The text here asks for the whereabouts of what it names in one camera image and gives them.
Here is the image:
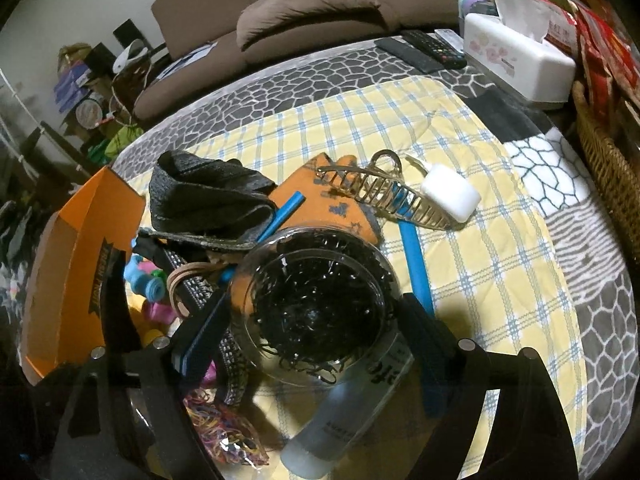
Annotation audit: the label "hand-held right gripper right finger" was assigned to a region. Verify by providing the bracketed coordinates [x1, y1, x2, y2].
[397, 292, 576, 480]

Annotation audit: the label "wicker basket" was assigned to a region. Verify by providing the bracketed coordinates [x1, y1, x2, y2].
[572, 80, 640, 261]

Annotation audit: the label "pile of red packets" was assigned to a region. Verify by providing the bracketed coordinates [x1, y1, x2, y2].
[545, 0, 640, 126]

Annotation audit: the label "grey remote control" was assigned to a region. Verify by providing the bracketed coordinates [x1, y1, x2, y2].
[434, 29, 466, 56]

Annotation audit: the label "clear tub of black hair ties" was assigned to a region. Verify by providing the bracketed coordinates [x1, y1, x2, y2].
[230, 227, 408, 388]

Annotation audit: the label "bag of coloured rubber bands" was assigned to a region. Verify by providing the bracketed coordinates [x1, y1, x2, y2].
[182, 390, 271, 471]

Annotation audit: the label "grey stone-pattern blanket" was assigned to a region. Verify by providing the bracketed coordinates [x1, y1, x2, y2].
[112, 35, 640, 480]

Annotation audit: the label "white tissue box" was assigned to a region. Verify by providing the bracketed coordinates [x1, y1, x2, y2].
[462, 0, 578, 106]

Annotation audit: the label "orange patterned cloth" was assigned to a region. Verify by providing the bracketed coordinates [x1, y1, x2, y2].
[267, 152, 381, 246]

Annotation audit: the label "translucent squeeze tube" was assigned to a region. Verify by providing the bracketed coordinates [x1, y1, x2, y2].
[280, 340, 416, 478]

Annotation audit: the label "gold metal hair claw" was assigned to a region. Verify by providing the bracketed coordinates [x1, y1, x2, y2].
[314, 150, 453, 231]

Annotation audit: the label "orange cardboard box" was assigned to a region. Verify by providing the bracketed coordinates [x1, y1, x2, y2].
[20, 165, 151, 386]

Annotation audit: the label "thin blue stick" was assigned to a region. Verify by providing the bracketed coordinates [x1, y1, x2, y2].
[257, 190, 306, 243]

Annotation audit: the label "black rhinestone headband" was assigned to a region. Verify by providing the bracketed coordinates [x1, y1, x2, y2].
[135, 230, 251, 406]

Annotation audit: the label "brown leather headband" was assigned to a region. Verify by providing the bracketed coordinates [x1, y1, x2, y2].
[167, 260, 236, 318]

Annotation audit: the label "cardboard box with blue print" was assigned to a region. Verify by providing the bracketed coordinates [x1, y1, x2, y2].
[52, 57, 116, 111]

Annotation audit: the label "large brown cushion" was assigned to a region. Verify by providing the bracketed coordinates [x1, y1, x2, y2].
[236, 0, 383, 52]

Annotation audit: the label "papers on sofa seat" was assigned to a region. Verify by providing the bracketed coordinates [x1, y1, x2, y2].
[165, 42, 218, 76]

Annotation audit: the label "green bag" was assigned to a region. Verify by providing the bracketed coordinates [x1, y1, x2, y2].
[87, 125, 143, 161]

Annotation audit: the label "pastel round container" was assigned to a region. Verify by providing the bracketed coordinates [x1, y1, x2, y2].
[459, 0, 497, 18]

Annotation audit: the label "white rounded case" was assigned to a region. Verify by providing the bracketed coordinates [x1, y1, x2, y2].
[420, 164, 481, 223]

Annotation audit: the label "wide blue foam curler rod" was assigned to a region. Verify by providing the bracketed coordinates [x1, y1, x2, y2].
[392, 185, 436, 316]

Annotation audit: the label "brown sofa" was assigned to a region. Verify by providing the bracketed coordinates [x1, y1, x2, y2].
[132, 0, 521, 121]

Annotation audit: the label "black remote control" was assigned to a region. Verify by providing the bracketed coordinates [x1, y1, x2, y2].
[400, 30, 468, 68]
[375, 37, 446, 73]

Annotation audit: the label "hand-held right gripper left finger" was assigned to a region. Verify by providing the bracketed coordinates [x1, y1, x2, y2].
[50, 290, 236, 480]

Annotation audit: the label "round tin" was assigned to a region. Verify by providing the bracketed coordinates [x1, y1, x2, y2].
[75, 100, 103, 128]

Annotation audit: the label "black woven headband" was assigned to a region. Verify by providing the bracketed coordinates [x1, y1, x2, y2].
[147, 150, 278, 251]

